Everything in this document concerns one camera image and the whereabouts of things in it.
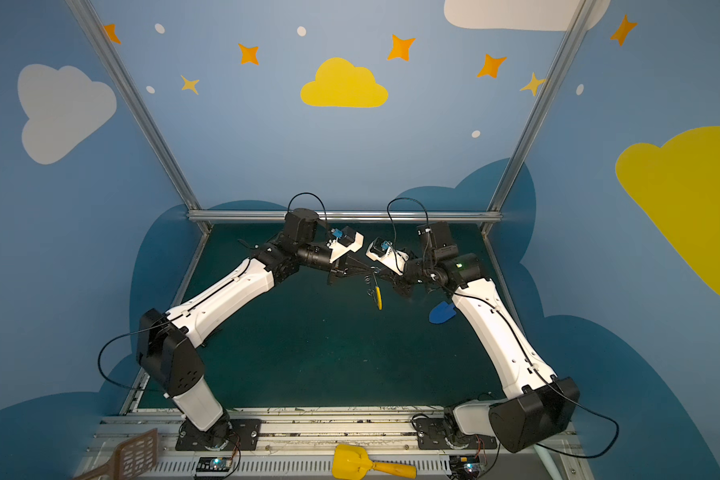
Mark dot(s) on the left green circuit board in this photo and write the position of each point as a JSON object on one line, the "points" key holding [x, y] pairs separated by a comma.
{"points": [[213, 467]]}

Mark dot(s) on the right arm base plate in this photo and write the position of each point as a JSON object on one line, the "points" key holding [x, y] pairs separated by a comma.
{"points": [[442, 433]]}

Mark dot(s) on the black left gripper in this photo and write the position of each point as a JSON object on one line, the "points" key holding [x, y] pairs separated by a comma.
{"points": [[336, 267]]}

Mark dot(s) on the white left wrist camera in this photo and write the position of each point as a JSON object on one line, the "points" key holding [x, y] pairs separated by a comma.
{"points": [[344, 241]]}

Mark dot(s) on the brown slotted spatula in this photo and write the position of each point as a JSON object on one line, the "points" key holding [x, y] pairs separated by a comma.
{"points": [[130, 458]]}

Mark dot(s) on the yellow plastic scoop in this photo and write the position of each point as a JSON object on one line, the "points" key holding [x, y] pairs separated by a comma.
{"points": [[353, 463]]}

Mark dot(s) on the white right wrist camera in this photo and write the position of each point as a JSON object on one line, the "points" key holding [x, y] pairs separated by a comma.
{"points": [[384, 252]]}

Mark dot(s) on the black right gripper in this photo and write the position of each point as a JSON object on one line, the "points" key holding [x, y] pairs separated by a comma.
{"points": [[408, 273]]}

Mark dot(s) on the aluminium left frame post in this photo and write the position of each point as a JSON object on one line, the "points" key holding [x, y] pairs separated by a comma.
{"points": [[89, 21]]}

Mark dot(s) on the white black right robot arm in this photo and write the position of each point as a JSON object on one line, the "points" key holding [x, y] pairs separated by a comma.
{"points": [[538, 403]]}

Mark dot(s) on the grey slotted cable duct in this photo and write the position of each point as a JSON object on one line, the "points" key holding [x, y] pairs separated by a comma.
{"points": [[285, 467]]}

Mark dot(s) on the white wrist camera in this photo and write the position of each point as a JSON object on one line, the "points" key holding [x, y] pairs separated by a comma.
{"points": [[344, 241], [384, 252]]}

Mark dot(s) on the aluminium right frame post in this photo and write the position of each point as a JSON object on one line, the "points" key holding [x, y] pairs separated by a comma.
{"points": [[559, 68]]}

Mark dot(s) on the right green circuit board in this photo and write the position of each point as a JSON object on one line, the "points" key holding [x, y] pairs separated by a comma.
{"points": [[464, 468]]}

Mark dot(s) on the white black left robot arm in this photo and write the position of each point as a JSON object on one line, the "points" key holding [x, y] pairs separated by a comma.
{"points": [[168, 341]]}

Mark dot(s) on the aluminium frame post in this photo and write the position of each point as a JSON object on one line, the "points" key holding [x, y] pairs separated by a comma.
{"points": [[89, 21], [559, 68]]}

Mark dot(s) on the aluminium back frame rail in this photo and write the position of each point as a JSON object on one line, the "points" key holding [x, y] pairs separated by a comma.
{"points": [[274, 216]]}

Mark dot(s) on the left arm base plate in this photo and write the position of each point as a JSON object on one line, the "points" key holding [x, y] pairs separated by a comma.
{"points": [[225, 435]]}

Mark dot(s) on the green circuit board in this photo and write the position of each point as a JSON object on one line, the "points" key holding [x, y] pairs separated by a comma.
{"points": [[464, 468], [213, 467]]}

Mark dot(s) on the pale teal tube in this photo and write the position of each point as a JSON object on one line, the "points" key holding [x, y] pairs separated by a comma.
{"points": [[548, 462]]}

